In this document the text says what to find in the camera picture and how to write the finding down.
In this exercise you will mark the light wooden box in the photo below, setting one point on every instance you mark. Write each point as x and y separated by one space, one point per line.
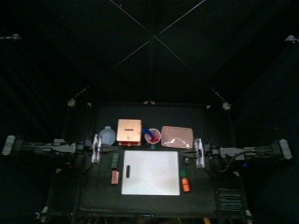
128 129

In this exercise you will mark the blue tape piece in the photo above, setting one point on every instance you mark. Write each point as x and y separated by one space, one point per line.
152 146

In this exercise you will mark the white table corner bracket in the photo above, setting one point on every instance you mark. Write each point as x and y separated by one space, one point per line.
247 213
44 210

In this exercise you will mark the pink square plate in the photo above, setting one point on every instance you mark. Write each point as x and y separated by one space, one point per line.
176 137

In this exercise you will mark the small metal frame clamp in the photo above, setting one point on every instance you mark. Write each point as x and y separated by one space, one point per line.
148 102

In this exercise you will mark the red front wooden drawer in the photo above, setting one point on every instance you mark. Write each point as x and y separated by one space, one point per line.
128 143

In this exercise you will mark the red plastic cup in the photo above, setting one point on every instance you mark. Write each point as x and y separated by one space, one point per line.
147 139

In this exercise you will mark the white text label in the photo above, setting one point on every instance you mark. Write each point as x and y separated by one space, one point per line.
230 201

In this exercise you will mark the orange object beyond table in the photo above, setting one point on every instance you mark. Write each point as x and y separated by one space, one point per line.
207 220

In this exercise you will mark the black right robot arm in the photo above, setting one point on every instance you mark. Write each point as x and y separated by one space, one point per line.
256 151

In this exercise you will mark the metal frame corner bracket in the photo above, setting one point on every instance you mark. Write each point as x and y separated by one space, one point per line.
71 102
15 37
226 106
291 38

